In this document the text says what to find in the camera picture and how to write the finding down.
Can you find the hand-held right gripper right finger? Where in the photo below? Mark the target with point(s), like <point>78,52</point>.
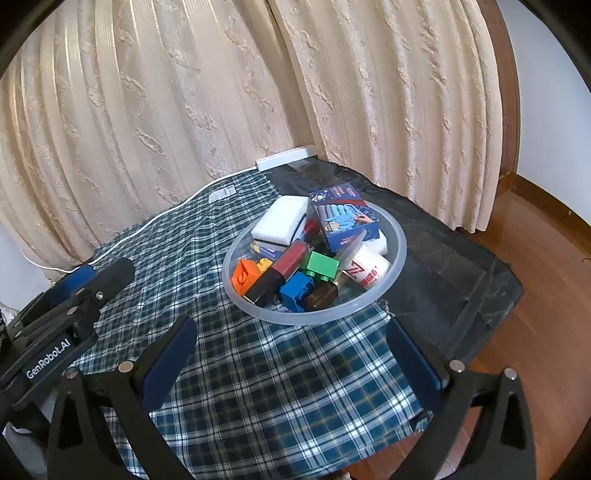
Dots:
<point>411,364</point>

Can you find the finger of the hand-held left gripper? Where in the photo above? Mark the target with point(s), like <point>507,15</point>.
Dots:
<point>108,277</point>
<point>69,279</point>

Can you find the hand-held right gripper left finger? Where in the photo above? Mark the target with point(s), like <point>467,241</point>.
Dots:
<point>166,364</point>

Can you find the white tissue packet red print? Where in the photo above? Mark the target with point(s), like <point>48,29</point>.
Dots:
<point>369,270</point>

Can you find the dark brown gold-print bar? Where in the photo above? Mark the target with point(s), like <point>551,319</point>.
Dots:
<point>321,295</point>

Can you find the orange building block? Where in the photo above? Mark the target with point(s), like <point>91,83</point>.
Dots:
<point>244,274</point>

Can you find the clear plastic bowl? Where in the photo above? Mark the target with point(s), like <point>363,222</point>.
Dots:
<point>295,316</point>

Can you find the green building block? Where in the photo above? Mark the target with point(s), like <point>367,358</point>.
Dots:
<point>321,265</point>

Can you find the blue building block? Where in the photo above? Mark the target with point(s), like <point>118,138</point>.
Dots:
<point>295,290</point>

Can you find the yellow building block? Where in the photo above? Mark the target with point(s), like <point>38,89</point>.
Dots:
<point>264,265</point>

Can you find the maroon and black stick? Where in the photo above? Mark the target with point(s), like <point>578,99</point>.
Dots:
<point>288,261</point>

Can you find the blue glove box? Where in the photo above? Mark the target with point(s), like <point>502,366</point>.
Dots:
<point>346,217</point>

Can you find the blue plaid cloth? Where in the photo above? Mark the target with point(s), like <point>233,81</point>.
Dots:
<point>231,369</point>

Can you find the white paper label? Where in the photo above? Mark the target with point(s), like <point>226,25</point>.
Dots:
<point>221,193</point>

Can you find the blue card box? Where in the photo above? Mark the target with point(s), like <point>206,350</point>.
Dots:
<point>268,250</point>

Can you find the red patterned box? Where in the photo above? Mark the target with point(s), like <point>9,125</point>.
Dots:
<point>310,230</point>

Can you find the beige curtain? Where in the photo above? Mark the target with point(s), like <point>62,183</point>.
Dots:
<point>184,92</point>

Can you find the white power strip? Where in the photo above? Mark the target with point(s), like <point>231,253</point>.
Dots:
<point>286,157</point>

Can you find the wooden door frame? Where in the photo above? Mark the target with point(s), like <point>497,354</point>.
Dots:
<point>505,92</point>

